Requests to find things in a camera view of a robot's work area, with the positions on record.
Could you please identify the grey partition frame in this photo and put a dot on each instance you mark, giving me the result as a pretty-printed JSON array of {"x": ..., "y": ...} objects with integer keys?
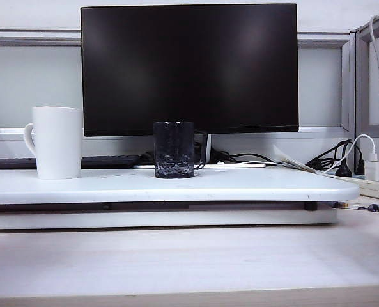
[{"x": 352, "y": 80}]

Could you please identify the black round power plug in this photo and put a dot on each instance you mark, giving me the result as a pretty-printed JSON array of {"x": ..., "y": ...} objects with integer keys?
[{"x": 344, "y": 169}]

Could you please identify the black platform foot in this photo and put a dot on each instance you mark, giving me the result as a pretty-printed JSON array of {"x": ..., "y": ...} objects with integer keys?
[{"x": 311, "y": 206}]

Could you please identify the black textured glass cup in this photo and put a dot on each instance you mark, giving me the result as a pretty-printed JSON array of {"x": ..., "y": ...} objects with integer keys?
[{"x": 173, "y": 150}]

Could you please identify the grey horizontal partition rail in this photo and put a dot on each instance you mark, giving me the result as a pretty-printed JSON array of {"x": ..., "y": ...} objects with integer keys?
[{"x": 32, "y": 38}]

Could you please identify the white platform base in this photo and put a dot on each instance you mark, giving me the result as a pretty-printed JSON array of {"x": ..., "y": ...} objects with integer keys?
[{"x": 144, "y": 219}]

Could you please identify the black computer keyboard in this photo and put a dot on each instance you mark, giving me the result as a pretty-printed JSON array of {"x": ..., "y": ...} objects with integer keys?
[{"x": 112, "y": 161}]

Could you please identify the black computer monitor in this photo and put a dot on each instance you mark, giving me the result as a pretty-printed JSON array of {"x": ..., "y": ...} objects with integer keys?
[{"x": 189, "y": 64}]

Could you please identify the white charger adapter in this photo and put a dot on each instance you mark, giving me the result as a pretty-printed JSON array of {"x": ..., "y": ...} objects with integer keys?
[{"x": 374, "y": 169}]

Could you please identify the black small power plug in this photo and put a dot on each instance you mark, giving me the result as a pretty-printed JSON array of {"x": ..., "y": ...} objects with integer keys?
[{"x": 360, "y": 166}]

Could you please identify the folded paper leaflets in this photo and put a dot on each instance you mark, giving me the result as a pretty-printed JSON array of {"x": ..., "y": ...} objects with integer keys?
[{"x": 291, "y": 160}]

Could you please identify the white raised platform board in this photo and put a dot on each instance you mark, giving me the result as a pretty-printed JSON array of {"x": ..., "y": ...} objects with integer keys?
[{"x": 240, "y": 187}]

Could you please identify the beige power strip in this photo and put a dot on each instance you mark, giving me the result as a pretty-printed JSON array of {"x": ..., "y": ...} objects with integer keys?
[{"x": 361, "y": 185}]

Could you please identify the white ceramic mug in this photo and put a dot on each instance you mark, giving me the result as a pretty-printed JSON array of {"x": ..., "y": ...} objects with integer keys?
[{"x": 58, "y": 144}]

